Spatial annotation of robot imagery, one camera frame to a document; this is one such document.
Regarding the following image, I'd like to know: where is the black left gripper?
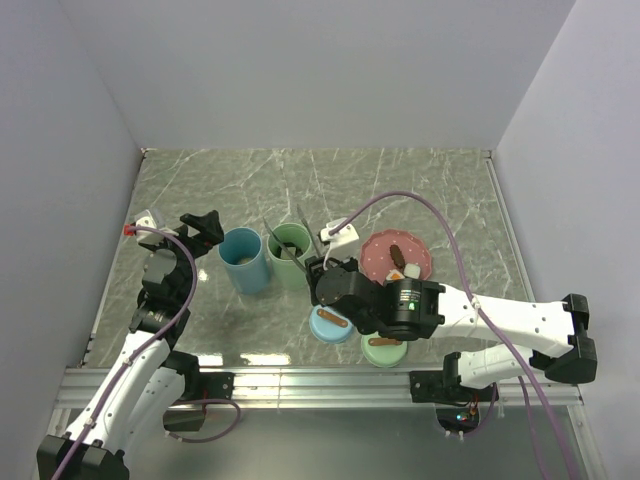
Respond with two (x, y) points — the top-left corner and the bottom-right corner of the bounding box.
(145, 210), (222, 303)

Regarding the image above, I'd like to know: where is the yellow sushi roll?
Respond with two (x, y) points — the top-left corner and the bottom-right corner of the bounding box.
(277, 246), (298, 260)

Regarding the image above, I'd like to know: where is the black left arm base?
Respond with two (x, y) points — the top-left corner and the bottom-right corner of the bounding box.
(181, 371), (235, 401)

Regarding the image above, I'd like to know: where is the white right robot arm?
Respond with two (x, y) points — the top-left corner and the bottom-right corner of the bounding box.
(305, 257), (598, 400)

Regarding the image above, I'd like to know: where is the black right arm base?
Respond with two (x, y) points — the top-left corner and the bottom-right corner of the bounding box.
(409, 352), (499, 407)

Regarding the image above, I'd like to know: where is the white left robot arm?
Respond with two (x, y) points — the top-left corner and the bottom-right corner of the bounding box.
(36, 210), (238, 479)

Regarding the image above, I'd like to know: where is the blue cylindrical lunch container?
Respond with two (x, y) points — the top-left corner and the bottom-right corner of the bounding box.
(218, 227), (270, 295)

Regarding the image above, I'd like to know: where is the green cylindrical lunch container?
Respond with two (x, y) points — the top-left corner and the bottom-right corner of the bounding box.
(267, 223), (315, 290)

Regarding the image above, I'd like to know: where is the pink dotted plate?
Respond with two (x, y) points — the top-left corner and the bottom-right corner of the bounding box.
(359, 229), (432, 284)

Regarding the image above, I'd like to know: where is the orange centre sushi roll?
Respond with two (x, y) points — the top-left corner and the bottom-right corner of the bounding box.
(385, 269), (405, 283)

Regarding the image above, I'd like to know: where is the white rice sushi piece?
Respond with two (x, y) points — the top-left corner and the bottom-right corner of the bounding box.
(403, 263), (422, 280)

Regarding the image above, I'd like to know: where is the blue lid with handle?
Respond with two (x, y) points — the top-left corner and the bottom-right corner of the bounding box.
(309, 305), (354, 344)

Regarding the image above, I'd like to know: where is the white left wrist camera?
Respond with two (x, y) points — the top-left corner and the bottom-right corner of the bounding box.
(123, 208), (173, 245)

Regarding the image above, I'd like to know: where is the green lid with handle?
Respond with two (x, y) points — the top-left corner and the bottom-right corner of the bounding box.
(361, 334), (408, 368)

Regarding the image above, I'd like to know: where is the aluminium table edge rail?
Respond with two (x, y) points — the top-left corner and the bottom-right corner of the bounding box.
(482, 149), (556, 364)

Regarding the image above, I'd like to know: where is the aluminium front frame rail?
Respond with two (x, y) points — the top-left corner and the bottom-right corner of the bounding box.
(54, 365), (583, 410)

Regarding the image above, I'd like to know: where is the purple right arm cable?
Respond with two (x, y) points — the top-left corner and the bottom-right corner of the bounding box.
(337, 191), (584, 480)

